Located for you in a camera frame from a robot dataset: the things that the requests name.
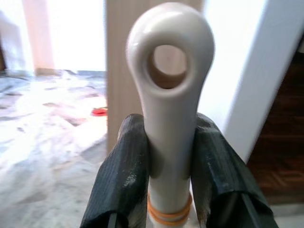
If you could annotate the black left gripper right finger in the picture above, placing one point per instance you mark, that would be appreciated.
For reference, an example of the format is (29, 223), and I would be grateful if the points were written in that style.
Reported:
(221, 171)

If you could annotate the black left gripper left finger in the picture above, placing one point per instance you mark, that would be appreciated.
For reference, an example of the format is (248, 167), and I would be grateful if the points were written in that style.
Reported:
(126, 166)

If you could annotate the orange rubber band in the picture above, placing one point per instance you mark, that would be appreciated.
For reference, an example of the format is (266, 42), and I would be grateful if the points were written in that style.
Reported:
(166, 210)

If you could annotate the small red object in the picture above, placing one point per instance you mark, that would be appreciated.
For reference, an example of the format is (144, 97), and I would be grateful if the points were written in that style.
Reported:
(99, 112)

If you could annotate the dark wooden stairs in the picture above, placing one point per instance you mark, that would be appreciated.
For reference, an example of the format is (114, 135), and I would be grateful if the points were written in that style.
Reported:
(280, 130)

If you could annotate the pale wooden post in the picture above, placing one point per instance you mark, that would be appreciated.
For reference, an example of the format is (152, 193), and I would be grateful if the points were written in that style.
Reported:
(39, 35)

